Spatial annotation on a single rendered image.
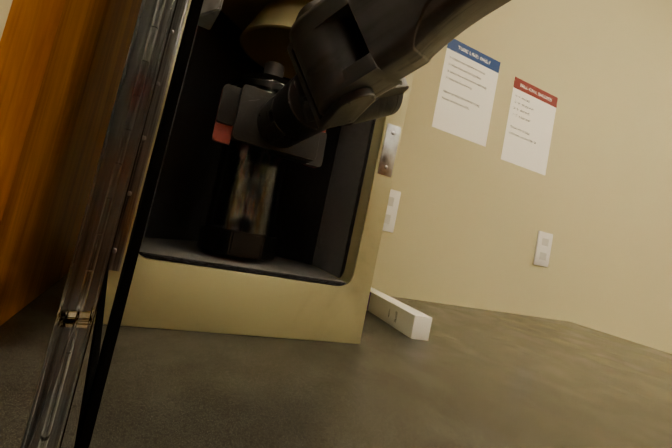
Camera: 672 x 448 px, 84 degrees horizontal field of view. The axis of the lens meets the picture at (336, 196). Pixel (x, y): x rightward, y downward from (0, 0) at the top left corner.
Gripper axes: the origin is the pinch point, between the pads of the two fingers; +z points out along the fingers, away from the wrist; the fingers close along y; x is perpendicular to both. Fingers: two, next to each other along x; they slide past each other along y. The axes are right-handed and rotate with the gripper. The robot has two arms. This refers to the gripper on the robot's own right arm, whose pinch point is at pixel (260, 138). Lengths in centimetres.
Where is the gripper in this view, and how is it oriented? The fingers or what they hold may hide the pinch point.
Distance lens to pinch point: 53.5
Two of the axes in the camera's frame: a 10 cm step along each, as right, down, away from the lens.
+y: -8.8, -2.1, -4.3
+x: -1.6, 9.8, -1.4
